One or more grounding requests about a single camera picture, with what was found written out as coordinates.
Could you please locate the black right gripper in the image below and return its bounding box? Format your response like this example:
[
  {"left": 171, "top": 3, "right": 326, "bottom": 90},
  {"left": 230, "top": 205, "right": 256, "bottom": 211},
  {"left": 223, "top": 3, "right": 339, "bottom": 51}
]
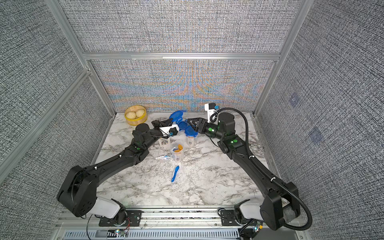
[{"left": 189, "top": 118, "right": 229, "bottom": 144}]

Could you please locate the clear plastic container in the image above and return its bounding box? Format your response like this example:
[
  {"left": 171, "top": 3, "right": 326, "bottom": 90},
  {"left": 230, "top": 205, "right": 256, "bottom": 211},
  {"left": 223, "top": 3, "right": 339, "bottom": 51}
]
[
  {"left": 187, "top": 136, "right": 197, "bottom": 148},
  {"left": 171, "top": 143, "right": 184, "bottom": 163}
]

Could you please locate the blue lid back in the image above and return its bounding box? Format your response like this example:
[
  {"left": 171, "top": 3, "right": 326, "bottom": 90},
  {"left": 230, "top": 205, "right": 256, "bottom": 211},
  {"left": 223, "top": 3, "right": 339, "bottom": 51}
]
[{"left": 170, "top": 110, "right": 186, "bottom": 124}]

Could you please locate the blue lid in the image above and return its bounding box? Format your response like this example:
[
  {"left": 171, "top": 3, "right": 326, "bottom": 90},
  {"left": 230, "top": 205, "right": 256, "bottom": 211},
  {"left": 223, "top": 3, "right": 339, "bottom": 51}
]
[
  {"left": 170, "top": 110, "right": 186, "bottom": 124},
  {"left": 178, "top": 121, "right": 189, "bottom": 132},
  {"left": 185, "top": 126, "right": 198, "bottom": 138}
]

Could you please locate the orange cap bottle four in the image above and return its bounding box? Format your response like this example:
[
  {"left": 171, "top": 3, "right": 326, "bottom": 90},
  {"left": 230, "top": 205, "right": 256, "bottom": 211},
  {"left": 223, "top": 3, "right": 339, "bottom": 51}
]
[{"left": 175, "top": 145, "right": 183, "bottom": 152}]

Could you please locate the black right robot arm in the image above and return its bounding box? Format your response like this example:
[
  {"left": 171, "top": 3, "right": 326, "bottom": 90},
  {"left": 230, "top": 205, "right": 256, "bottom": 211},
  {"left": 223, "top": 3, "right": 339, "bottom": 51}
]
[{"left": 187, "top": 108, "right": 313, "bottom": 231}]

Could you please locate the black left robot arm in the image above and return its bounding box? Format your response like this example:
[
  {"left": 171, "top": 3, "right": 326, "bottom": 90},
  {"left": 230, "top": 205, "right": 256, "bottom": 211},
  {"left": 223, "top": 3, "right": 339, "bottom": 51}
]
[{"left": 57, "top": 118, "right": 179, "bottom": 224}]

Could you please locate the orange cap bottle two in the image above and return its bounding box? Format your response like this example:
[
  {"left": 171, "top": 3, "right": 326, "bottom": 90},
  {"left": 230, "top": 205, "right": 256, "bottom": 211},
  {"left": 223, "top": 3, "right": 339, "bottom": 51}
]
[{"left": 159, "top": 138, "right": 171, "bottom": 151}]

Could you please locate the right cream dumpling bun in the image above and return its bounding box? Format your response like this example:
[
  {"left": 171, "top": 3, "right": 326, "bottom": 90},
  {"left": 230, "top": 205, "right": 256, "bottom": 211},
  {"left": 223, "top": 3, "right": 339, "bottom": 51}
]
[{"left": 135, "top": 109, "right": 146, "bottom": 118}]

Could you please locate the cream dumpling bun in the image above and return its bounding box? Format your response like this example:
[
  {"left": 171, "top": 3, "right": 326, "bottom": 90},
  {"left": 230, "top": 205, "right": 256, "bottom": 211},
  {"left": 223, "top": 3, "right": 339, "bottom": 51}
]
[
  {"left": 126, "top": 111, "right": 137, "bottom": 120},
  {"left": 135, "top": 109, "right": 146, "bottom": 118}
]

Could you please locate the yellow bamboo steamer basket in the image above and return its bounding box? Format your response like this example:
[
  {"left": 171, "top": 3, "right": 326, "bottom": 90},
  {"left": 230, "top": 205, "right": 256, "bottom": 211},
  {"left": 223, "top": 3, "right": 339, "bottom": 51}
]
[{"left": 124, "top": 105, "right": 148, "bottom": 126}]

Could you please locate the left cream dumpling bun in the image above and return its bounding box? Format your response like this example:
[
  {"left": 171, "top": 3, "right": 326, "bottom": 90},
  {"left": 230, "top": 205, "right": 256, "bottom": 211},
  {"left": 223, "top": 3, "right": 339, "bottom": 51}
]
[{"left": 126, "top": 111, "right": 137, "bottom": 120}]

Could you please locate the toothpaste tube left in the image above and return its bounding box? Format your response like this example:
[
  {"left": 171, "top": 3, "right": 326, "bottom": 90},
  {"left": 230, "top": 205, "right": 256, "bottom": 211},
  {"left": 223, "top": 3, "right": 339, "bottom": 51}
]
[{"left": 155, "top": 155, "right": 172, "bottom": 160}]

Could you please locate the blue toothbrush lower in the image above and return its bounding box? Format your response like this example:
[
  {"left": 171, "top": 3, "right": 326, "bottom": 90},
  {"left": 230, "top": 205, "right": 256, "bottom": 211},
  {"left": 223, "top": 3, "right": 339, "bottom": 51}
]
[{"left": 171, "top": 166, "right": 180, "bottom": 183}]

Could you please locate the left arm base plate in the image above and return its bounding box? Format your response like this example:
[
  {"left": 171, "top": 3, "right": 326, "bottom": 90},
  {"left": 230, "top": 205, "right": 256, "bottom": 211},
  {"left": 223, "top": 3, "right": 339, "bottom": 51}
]
[{"left": 99, "top": 199, "right": 143, "bottom": 227}]

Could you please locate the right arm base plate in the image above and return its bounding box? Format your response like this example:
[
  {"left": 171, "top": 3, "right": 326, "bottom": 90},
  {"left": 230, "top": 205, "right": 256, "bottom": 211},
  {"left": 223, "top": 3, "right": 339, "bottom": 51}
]
[{"left": 217, "top": 209, "right": 263, "bottom": 227}]

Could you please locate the aluminium front rail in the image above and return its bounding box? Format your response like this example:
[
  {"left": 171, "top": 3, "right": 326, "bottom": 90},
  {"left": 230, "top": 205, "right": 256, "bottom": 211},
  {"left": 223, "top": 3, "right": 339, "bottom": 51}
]
[{"left": 50, "top": 206, "right": 310, "bottom": 240}]

